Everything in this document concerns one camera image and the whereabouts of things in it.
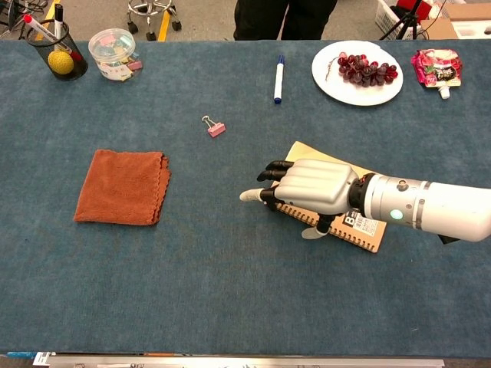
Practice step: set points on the white plastic crate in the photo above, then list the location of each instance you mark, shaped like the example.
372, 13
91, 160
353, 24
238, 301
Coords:
385, 17

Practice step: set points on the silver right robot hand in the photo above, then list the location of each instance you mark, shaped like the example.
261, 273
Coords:
318, 184

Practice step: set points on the yellow ball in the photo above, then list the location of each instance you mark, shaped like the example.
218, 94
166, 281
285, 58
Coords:
60, 62

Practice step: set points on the pink binder clip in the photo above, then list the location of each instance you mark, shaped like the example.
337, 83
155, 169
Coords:
216, 129

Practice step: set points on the yellow spiral notebook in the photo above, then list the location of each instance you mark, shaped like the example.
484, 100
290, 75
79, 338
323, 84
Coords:
345, 230

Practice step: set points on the clear jar of coloured clips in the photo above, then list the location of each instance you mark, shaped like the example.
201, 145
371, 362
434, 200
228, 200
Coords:
113, 53

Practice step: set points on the aluminium rail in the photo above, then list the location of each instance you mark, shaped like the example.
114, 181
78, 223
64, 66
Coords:
230, 362

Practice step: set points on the white marker with black cap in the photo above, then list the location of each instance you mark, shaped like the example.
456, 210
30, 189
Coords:
58, 23

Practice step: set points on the chrome swivel stool base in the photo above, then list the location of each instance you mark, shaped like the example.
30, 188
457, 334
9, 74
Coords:
149, 9

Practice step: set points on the black mesh pen holder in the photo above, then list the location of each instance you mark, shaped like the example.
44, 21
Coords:
78, 69

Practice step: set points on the white marker with blue cap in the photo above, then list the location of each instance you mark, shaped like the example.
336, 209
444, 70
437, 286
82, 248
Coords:
279, 80

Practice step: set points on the cardboard box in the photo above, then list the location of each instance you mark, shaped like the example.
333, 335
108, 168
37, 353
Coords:
441, 28

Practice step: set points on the pink drink pouch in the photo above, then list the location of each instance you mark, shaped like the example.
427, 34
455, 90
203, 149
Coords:
437, 69

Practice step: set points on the black tripod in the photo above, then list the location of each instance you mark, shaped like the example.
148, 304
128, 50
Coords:
406, 17

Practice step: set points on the blue felt table cover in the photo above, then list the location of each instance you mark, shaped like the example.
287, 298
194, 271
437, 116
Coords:
230, 268

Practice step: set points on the white marker with red cap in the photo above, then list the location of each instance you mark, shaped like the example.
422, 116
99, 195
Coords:
42, 32

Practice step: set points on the white round plate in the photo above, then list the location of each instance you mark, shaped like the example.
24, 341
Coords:
356, 96

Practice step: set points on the person in black trousers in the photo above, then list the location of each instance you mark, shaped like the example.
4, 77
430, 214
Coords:
284, 19

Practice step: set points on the brown folded cloth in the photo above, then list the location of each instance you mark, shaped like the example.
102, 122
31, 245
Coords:
120, 188

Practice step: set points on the red grape bunch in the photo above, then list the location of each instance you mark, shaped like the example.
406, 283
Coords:
364, 71

